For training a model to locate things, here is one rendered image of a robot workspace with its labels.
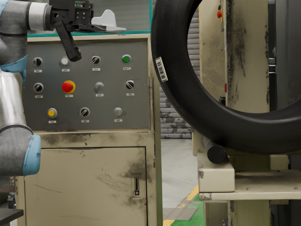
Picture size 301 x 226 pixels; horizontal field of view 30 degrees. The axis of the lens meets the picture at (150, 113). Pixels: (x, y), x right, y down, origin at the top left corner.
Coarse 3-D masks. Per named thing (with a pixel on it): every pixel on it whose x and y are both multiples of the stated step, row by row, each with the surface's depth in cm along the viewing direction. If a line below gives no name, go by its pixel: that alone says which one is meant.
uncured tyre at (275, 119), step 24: (168, 0) 138; (192, 0) 136; (168, 24) 138; (168, 48) 138; (168, 72) 139; (192, 72) 137; (168, 96) 143; (192, 96) 138; (192, 120) 142; (216, 120) 138; (240, 120) 137; (264, 120) 136; (288, 120) 136; (240, 144) 141; (264, 144) 139; (288, 144) 139
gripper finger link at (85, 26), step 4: (84, 24) 147; (88, 24) 147; (92, 24) 148; (76, 28) 149; (80, 28) 147; (84, 28) 147; (88, 28) 147; (92, 28) 147; (96, 28) 147; (100, 28) 148; (104, 28) 148
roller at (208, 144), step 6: (204, 138) 172; (210, 144) 145; (216, 144) 142; (210, 150) 139; (216, 150) 139; (222, 150) 139; (210, 156) 139; (216, 156) 139; (222, 156) 139; (216, 162) 139
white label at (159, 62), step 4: (156, 60) 141; (160, 60) 138; (156, 64) 142; (160, 64) 139; (160, 68) 140; (160, 72) 141; (164, 72) 138; (160, 76) 142; (164, 76) 139; (164, 80) 140
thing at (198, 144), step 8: (192, 128) 174; (192, 136) 174; (200, 136) 174; (192, 144) 174; (200, 144) 174; (192, 152) 175; (232, 152) 173; (240, 152) 173; (288, 152) 172; (296, 152) 172
